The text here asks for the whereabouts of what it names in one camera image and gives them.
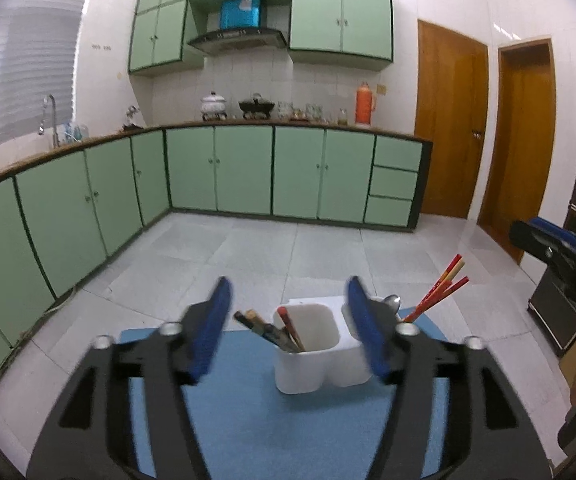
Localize green wall cabinets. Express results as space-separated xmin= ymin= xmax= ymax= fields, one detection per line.
xmin=127 ymin=0 xmax=395 ymax=77

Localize range hood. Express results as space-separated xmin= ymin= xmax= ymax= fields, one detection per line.
xmin=186 ymin=26 xmax=289 ymax=57

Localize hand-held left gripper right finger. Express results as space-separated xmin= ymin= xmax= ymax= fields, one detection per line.
xmin=344 ymin=275 xmax=553 ymax=480

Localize black cooking pot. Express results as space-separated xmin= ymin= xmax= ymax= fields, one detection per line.
xmin=238 ymin=93 xmax=277 ymax=121

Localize orange thermos flask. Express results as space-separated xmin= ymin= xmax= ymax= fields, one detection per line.
xmin=355 ymin=81 xmax=379 ymax=127

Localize green base cabinets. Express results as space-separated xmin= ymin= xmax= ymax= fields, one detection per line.
xmin=0 ymin=124 xmax=434 ymax=401

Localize plain bamboo chopstick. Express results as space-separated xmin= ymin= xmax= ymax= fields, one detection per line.
xmin=245 ymin=309 xmax=299 ymax=351

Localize wooden door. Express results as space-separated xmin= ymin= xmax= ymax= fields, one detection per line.
xmin=478 ymin=37 xmax=557 ymax=266
xmin=414 ymin=18 xmax=490 ymax=220

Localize window blinds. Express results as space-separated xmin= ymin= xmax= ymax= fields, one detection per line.
xmin=0 ymin=0 xmax=97 ymax=157

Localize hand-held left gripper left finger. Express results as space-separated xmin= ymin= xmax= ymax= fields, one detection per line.
xmin=27 ymin=275 xmax=235 ymax=480

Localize red patterned bamboo chopstick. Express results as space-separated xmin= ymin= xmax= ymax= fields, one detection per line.
xmin=418 ymin=258 xmax=467 ymax=315
xmin=277 ymin=306 xmax=305 ymax=353
xmin=402 ymin=276 xmax=470 ymax=323

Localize black chopstick with silver band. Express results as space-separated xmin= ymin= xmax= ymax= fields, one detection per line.
xmin=233 ymin=311 xmax=289 ymax=350
xmin=263 ymin=322 xmax=293 ymax=351

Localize white plastic utensil cup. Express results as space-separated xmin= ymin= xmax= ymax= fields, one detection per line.
xmin=288 ymin=296 xmax=403 ymax=387
xmin=273 ymin=305 xmax=342 ymax=395

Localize white cooking pot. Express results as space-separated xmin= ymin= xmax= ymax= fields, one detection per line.
xmin=200 ymin=91 xmax=228 ymax=122

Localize blue table cloth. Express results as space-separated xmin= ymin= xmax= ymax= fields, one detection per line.
xmin=118 ymin=307 xmax=451 ymax=480

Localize blue box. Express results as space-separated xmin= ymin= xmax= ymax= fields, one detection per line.
xmin=219 ymin=0 xmax=263 ymax=30

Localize red-handled chopsticks group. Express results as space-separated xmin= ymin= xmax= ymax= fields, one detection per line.
xmin=415 ymin=253 xmax=463 ymax=313

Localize chrome sink faucet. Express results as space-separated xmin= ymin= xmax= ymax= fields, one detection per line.
xmin=37 ymin=93 xmax=60 ymax=150

